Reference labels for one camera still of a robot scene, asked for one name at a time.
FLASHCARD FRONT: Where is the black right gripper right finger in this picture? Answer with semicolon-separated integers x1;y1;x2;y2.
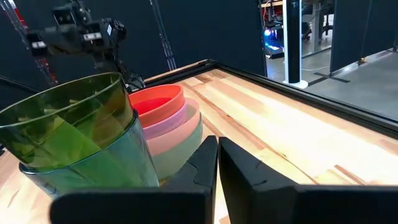
218;136;398;224

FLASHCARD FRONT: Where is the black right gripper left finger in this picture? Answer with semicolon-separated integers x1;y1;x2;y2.
49;135;218;224

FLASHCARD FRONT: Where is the green plastic bowl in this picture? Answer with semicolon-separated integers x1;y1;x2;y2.
151;119;205;181

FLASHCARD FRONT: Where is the peach translucent plastic bowl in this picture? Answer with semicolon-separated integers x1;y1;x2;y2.
146;102;203;158

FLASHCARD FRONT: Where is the magenta plastic bowl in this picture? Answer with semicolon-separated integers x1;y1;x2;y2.
142;98;200;141

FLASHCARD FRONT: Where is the red plastic bowl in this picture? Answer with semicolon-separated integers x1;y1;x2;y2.
129;83;187;129

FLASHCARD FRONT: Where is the red black pole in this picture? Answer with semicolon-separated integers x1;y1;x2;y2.
0;0;59;86

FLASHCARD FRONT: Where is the teal translucent plastic cup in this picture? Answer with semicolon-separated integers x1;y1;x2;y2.
18;110;160;200

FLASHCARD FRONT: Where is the black stand strut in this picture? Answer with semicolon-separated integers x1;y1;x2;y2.
149;0;177;71

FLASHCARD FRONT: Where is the green translucent plastic cup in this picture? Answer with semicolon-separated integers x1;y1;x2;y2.
0;72;135;172

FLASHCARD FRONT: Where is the black partition panel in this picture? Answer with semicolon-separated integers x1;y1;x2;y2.
312;0;398;83
0;0;267;91

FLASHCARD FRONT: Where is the blue lit machine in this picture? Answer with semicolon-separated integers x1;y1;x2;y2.
262;26;284;60

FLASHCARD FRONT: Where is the black pillar with white base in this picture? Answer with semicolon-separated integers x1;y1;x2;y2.
282;0;309;90

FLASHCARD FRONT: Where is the black office chair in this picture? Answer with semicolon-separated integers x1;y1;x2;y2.
320;0;335;37

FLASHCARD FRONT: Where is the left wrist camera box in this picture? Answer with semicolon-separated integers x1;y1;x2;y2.
51;1;91;26

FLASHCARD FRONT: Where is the black aluminium table frame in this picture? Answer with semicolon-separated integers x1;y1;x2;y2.
0;58;398;139

